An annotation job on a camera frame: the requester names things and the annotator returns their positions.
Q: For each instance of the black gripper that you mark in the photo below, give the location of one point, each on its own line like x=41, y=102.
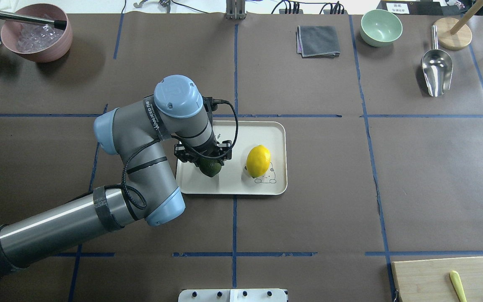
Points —
x=203, y=154

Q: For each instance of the green lime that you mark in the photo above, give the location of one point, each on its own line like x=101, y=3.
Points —
x=209, y=167

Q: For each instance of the yellow lemon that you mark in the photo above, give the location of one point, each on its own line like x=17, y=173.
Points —
x=258, y=161

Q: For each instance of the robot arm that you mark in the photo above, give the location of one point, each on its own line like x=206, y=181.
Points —
x=148, y=188

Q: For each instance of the beige rabbit tray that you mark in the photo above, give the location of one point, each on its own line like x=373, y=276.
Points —
x=233, y=179

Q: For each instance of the grey folded cloth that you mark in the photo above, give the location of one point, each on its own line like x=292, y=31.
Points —
x=317, y=41

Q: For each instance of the metal muddler stick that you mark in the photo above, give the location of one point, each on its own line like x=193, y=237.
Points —
x=56, y=24

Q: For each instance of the pink bowl with ice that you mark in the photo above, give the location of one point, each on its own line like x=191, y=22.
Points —
x=38, y=43

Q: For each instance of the mint green bowl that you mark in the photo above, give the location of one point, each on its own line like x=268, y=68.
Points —
x=380, y=28

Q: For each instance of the steel scoop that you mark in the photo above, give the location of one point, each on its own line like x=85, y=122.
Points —
x=437, y=67

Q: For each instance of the wooden mug tree stand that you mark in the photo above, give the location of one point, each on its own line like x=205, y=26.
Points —
x=452, y=33

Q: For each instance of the yellow plastic knife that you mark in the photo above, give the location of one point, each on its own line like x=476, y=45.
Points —
x=456, y=281

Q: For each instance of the wooden cutting board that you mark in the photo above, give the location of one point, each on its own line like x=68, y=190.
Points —
x=440, y=280

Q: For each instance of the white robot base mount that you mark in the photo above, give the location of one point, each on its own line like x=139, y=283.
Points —
x=234, y=295

